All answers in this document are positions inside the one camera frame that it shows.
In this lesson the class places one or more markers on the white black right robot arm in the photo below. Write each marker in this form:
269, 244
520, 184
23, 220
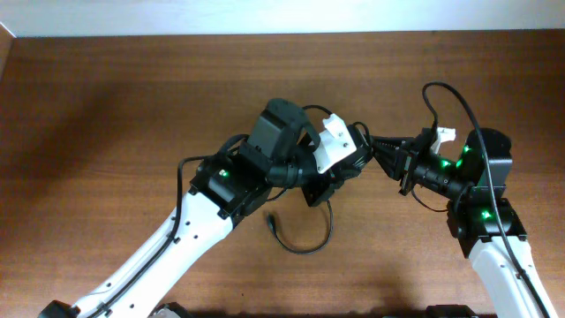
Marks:
486, 226

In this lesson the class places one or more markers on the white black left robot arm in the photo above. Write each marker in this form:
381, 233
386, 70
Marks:
283, 150

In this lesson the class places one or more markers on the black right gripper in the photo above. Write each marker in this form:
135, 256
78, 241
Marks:
409, 163

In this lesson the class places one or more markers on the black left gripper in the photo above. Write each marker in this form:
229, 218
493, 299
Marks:
327, 181

